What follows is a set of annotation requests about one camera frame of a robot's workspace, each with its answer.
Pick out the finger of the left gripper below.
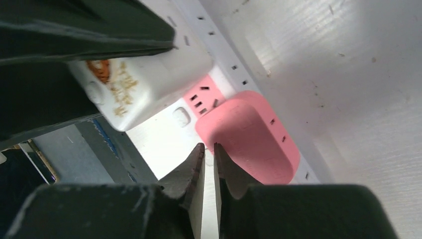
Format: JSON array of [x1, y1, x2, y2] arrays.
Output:
[[0, 0, 175, 65], [0, 62, 100, 150]]

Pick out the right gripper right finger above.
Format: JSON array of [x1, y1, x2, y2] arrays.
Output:
[[214, 143, 397, 239]]

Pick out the pink plug adapter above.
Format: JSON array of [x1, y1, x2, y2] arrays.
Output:
[[195, 91, 300, 185]]

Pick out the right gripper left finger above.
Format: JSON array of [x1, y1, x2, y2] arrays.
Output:
[[6, 143, 205, 239]]

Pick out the white long power strip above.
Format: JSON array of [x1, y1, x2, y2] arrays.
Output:
[[125, 0, 330, 239]]

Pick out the white cube adapter orange sticker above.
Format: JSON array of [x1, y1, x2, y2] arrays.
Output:
[[68, 0, 213, 131]]

